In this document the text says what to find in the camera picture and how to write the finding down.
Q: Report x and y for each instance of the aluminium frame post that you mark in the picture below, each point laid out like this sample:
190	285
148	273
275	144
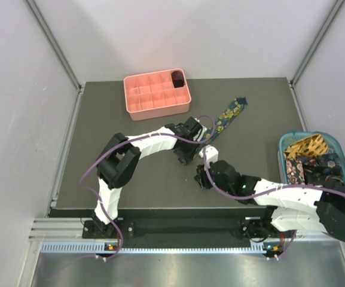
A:
44	27
315	44

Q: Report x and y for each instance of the pink floral dark tie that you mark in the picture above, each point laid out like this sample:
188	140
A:
295	171

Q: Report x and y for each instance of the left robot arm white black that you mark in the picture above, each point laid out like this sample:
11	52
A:
118	161

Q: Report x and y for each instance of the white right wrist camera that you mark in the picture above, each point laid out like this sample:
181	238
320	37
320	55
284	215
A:
209	154

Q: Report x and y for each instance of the slotted grey cable duct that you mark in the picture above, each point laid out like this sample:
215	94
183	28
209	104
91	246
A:
110	248

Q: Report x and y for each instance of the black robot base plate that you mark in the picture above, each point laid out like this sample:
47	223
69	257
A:
170	226

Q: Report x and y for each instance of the orange patterned tie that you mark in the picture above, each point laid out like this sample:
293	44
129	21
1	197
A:
311	146

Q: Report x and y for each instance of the left aluminium frame post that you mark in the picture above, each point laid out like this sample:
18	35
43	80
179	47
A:
44	27

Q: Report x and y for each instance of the dark floral navy tie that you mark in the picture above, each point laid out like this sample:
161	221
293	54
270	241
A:
322	167

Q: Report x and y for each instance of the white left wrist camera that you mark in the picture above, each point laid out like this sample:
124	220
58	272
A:
204	135

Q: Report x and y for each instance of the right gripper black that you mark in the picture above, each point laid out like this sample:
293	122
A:
201	177

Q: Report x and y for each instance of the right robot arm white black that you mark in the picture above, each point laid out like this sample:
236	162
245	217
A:
290	207

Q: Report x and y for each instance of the blue yellow floral tie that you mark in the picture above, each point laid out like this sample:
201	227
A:
236	106

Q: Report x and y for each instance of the pink compartment organizer box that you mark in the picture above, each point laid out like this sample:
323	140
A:
152	95

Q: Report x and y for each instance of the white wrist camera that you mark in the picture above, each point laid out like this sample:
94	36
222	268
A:
204	135
209	154

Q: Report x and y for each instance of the rolled red blue tie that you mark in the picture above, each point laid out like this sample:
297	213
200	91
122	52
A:
178	79

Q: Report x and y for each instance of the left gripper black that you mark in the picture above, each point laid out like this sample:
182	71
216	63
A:
187	157

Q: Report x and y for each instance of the right aluminium frame post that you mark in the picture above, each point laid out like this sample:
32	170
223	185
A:
315	44

